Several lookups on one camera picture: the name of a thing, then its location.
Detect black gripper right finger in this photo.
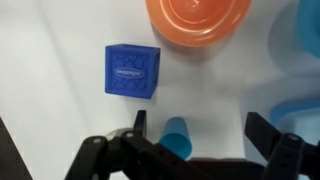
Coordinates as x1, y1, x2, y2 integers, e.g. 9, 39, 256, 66
243, 111, 320, 180

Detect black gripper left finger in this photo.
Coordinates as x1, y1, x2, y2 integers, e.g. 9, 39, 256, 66
63, 109, 214, 180

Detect blue toy block with print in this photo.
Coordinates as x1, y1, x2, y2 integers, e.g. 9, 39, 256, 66
103, 43, 162, 100

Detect light blue toy sink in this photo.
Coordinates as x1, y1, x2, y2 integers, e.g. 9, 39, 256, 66
269, 99, 320, 148

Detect small blue plastic cup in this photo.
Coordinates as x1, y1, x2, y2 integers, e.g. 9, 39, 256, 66
158, 116, 194, 160

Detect orange plastic bowl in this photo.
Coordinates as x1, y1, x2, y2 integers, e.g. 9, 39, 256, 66
145, 0, 253, 48

